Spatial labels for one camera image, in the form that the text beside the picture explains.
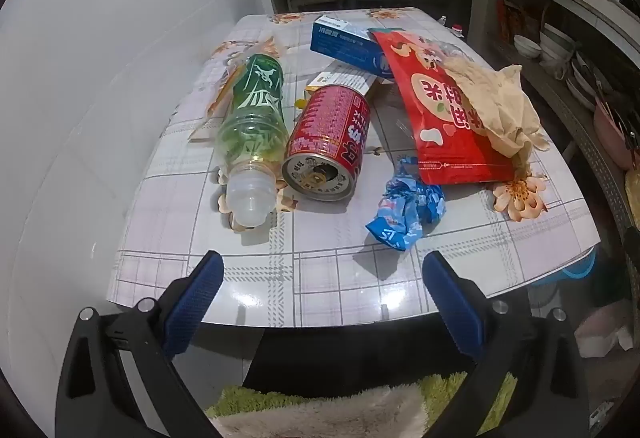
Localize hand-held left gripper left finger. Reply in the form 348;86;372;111
54;249;226;438

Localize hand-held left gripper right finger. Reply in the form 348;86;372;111
421;249;591;438

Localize blue plastic basin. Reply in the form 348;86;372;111
560;248;598;281

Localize blue wrapper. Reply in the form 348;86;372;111
365;155;447;253

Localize red snack bag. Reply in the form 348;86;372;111
368;28;518;186

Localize beige paper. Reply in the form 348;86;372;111
440;56;551;164

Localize green plastic drink bottle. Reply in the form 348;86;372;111
216;53;287;229

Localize red drink can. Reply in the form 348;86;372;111
281;85;372;201

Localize clear plastic wrapper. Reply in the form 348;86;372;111
187;36;291;144

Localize small white yellow box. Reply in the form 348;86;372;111
295;60;381;109

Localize blue carton box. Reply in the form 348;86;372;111
310;14;401;80

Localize white paper on floor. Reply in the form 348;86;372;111
575;313;633;359

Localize pink plastic basin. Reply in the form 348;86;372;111
594;96;640;171

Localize green white fluffy rug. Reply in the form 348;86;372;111
205;370;518;438

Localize stack of plates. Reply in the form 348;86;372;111
567;53;601;111

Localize stack of white bowls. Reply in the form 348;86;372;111
540;23;576;74

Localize white bowl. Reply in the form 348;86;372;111
514;34;542;59

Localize red packets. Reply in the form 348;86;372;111
497;0;526;44

